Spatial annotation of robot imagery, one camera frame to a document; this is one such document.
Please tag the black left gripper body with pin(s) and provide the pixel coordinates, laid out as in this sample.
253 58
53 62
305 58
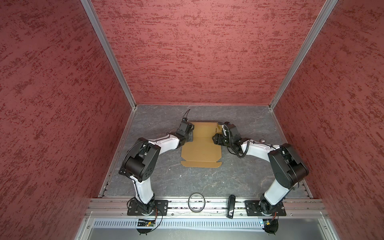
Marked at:
189 136

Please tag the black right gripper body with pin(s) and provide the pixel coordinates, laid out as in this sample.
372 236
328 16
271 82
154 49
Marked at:
223 140

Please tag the brown cardboard box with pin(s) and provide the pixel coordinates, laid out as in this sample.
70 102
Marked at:
202 152

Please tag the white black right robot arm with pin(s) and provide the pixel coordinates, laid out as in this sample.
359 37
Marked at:
288 167

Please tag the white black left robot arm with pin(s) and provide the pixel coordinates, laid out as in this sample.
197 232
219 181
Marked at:
140 161

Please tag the black rectangular remote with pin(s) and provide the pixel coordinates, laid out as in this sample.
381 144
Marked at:
231 206

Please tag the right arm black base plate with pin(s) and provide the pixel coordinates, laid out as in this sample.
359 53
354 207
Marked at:
264 209

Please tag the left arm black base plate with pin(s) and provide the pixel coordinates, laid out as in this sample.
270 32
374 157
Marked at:
136 208

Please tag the aluminium front frame rail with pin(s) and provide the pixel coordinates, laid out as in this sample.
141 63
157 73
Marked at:
208 208

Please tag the left rear aluminium corner post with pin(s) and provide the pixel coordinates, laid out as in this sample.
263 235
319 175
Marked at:
92 15

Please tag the aluminium corner post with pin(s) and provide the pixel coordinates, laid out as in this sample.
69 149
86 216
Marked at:
317 26
92 15

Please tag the right rear aluminium corner post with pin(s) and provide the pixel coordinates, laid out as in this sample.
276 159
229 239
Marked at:
317 26

